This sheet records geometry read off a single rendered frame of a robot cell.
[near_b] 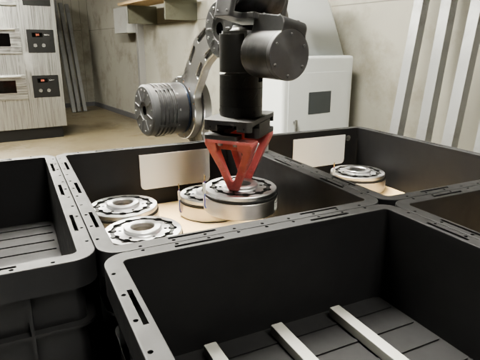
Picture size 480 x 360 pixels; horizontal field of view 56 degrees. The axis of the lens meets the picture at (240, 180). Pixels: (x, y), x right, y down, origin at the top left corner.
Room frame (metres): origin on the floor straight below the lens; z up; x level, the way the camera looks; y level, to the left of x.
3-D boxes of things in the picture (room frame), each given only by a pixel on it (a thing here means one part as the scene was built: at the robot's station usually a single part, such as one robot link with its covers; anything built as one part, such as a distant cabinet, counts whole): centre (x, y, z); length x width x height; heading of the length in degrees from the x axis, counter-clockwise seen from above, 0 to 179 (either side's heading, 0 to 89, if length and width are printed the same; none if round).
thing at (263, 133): (0.62, 0.00, 0.95); 0.07 x 0.07 x 0.09; 70
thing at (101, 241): (0.58, 0.07, 0.92); 0.40 x 0.30 x 0.02; 26
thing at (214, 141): (0.60, 0.00, 0.95); 0.07 x 0.07 x 0.09; 70
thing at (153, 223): (0.55, 0.13, 0.86); 0.05 x 0.05 x 0.01
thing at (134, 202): (0.65, 0.18, 0.86); 0.05 x 0.05 x 0.01
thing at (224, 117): (0.61, 0.00, 1.02); 0.10 x 0.07 x 0.07; 160
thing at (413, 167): (0.71, -0.20, 0.87); 0.40 x 0.30 x 0.11; 26
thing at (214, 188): (0.61, 0.00, 0.90); 0.10 x 0.10 x 0.01
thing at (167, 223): (0.55, 0.13, 0.86); 0.10 x 0.10 x 0.01
